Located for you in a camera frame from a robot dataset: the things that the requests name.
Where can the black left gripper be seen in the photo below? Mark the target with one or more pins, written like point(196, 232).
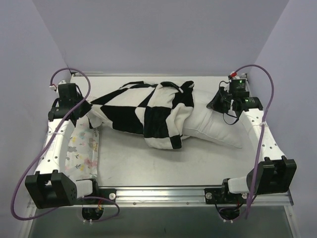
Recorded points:
point(80, 109)

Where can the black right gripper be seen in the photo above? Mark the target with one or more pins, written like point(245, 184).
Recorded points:
point(221, 99)

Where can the white pillow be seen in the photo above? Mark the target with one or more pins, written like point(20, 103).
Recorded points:
point(207, 124)

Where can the black white checkered pillowcase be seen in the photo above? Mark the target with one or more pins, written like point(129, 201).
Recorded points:
point(156, 111)

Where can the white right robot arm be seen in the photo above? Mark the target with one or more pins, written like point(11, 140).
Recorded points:
point(272, 172)

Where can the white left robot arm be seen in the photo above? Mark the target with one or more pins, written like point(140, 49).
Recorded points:
point(49, 186)

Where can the floral print pillow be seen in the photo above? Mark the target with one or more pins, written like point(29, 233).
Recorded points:
point(83, 152)

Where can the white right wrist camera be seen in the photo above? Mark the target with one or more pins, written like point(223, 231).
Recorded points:
point(234, 75)

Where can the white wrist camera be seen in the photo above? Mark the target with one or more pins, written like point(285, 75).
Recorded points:
point(234, 75)
point(54, 87)

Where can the aluminium back rail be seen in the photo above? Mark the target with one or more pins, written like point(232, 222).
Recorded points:
point(89, 74)

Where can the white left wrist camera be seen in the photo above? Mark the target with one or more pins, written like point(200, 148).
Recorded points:
point(54, 87)

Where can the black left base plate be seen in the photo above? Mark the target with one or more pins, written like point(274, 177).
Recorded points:
point(103, 194)

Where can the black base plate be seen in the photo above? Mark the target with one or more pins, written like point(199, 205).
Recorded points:
point(216, 196)
point(103, 194)

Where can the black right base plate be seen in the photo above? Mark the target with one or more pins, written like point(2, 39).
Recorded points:
point(216, 196)

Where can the aluminium front rail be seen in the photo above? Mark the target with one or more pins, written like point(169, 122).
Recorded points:
point(162, 197)

